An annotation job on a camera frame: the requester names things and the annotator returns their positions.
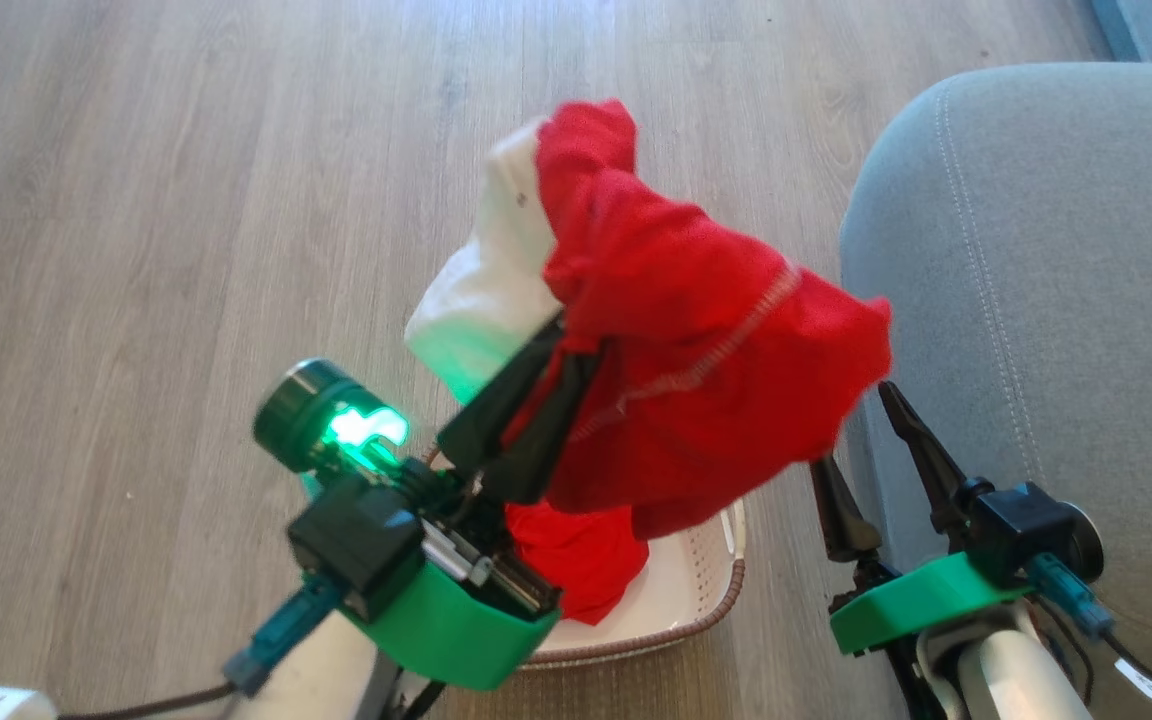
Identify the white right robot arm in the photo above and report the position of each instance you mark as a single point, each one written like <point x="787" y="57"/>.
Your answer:
<point x="1016" y="680"/>

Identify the white laundry basket brown rim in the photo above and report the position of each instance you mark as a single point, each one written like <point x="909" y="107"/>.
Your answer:
<point x="676" y="590"/>

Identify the large red garment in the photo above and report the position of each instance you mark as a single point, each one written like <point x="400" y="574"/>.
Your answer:
<point x="696" y="300"/>

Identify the small red garment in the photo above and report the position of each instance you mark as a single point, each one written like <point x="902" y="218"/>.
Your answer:
<point x="576" y="560"/>

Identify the dark cylinder with green light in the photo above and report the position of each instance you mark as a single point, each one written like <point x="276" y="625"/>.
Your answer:
<point x="296" y="415"/>

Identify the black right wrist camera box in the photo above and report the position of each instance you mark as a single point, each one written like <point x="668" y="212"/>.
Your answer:
<point x="1021" y="530"/>

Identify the grey sofa chaise seat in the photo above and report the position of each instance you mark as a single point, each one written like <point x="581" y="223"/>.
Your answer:
<point x="1066" y="300"/>

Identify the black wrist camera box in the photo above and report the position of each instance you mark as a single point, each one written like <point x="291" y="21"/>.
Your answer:
<point x="1021" y="530"/>
<point x="356" y="545"/>

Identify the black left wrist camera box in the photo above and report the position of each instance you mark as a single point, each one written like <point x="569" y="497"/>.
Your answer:
<point x="356" y="545"/>

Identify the dark round cylinder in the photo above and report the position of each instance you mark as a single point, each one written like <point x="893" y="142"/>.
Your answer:
<point x="1086" y="545"/>

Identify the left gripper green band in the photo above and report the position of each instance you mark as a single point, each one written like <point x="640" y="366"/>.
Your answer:
<point x="456" y="635"/>

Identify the white garment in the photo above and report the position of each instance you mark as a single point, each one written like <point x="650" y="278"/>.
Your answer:
<point x="496" y="290"/>

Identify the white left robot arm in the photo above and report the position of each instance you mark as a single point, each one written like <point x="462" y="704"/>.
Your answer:
<point x="326" y="680"/>

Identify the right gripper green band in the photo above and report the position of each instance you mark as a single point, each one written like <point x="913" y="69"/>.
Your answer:
<point x="896" y="610"/>

